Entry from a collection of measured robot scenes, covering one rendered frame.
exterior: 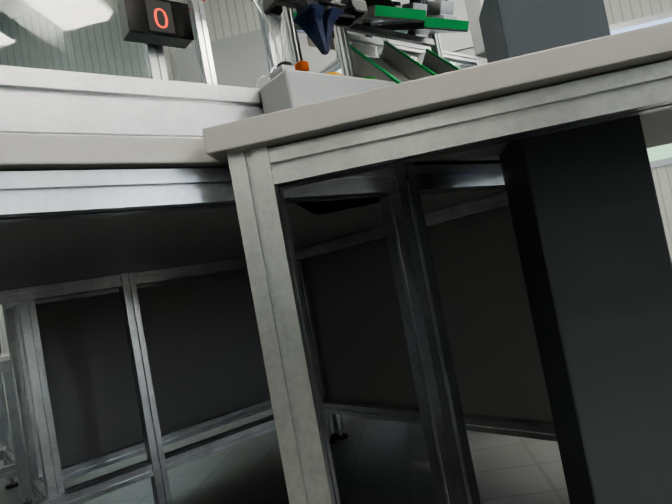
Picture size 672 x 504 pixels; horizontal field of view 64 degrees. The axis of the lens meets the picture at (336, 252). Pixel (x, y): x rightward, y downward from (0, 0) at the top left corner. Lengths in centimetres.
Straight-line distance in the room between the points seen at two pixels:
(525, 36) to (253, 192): 46
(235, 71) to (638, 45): 428
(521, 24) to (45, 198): 65
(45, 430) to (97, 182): 146
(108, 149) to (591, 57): 49
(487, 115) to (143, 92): 41
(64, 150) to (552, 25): 65
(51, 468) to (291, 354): 150
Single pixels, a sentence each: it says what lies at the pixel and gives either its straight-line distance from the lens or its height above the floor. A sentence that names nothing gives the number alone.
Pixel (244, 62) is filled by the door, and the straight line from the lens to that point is 477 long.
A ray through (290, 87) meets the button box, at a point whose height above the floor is 93.
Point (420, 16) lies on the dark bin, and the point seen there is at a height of 120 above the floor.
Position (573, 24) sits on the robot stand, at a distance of 88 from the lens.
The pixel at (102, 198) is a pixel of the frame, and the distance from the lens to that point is 60.
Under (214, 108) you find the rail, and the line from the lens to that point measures 76.
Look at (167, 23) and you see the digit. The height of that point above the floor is 119.
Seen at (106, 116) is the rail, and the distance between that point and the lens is 70.
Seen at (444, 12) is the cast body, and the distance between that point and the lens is 138.
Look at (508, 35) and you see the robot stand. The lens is 86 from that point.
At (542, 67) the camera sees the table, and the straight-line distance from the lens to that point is 60.
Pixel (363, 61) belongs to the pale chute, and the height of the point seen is 113.
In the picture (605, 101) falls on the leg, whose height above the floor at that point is 80.
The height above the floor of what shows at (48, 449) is 32.
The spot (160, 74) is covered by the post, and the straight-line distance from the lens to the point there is 113.
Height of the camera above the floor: 67
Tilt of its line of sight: 3 degrees up
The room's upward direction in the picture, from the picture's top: 11 degrees counter-clockwise
